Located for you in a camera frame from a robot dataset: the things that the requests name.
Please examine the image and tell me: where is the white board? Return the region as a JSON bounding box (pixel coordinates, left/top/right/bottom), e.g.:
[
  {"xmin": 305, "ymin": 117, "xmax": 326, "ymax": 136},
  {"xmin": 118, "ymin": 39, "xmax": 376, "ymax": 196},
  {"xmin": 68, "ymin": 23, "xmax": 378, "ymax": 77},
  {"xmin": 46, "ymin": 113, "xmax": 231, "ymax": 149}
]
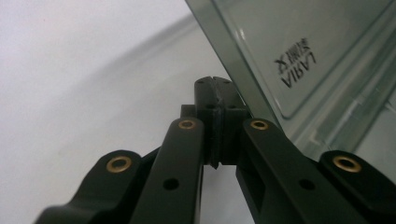
[{"xmin": 0, "ymin": 0, "xmax": 396, "ymax": 224}]

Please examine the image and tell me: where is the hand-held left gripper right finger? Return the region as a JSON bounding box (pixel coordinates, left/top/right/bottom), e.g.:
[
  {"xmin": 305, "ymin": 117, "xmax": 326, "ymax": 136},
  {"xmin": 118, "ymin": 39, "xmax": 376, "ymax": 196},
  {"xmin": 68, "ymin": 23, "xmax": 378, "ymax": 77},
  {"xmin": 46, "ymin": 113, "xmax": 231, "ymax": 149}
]
[{"xmin": 214, "ymin": 77, "xmax": 368, "ymax": 224}]

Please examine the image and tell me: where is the grey transparent compartment box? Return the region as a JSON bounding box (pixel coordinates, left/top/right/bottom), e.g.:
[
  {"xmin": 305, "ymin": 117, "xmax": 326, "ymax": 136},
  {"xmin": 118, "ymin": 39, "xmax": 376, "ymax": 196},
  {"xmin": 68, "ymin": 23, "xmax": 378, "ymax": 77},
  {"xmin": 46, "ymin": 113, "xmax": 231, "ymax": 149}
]
[{"xmin": 185, "ymin": 0, "xmax": 396, "ymax": 162}]

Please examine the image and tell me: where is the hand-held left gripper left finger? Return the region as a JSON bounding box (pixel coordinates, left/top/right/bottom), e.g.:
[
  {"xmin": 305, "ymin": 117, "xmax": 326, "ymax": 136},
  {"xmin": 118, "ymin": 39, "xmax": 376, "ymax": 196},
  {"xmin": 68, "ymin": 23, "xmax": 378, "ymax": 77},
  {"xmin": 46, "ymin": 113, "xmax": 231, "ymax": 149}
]
[{"xmin": 129, "ymin": 76, "xmax": 223, "ymax": 224}]

